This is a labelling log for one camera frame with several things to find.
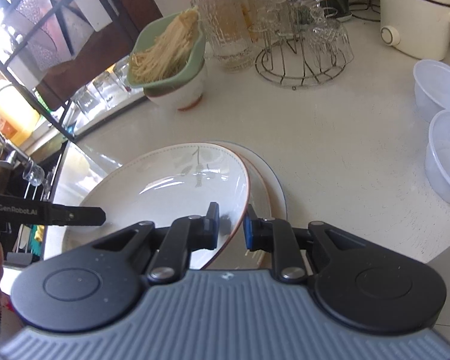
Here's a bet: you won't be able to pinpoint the translucent plastic bowl front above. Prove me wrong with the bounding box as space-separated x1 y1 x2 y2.
424 110 450 203

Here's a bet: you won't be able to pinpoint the translucent plastic bowl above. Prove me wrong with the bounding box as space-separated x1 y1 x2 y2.
413 59 450 123
424 110 450 203

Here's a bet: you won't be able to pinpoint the white plate grey leaves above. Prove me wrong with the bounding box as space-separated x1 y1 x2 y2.
232 157 272 270

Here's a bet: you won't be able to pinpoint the stemmed wine glass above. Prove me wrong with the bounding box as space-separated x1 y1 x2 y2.
22 159 45 187

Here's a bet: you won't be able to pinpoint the yellow detergent bottle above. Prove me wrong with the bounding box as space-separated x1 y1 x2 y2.
0 97 40 146

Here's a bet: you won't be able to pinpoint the white bowl red base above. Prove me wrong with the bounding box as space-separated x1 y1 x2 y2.
144 62 208 111

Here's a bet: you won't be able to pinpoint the green bowl with noodles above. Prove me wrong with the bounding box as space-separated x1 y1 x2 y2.
127 8 206 90

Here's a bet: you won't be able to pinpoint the black dish rack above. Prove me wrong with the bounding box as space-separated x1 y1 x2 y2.
0 0 129 133

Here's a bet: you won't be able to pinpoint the upturned glass on rack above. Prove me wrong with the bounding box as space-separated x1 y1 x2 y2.
306 5 354 71

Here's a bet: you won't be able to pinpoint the glass jar red lid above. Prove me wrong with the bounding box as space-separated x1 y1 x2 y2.
193 0 254 72

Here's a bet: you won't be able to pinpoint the wooden cutting board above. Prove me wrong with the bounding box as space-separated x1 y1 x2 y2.
37 0 162 111

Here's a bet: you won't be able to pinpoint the wire glass drying rack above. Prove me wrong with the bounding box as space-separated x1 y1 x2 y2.
254 3 348 91

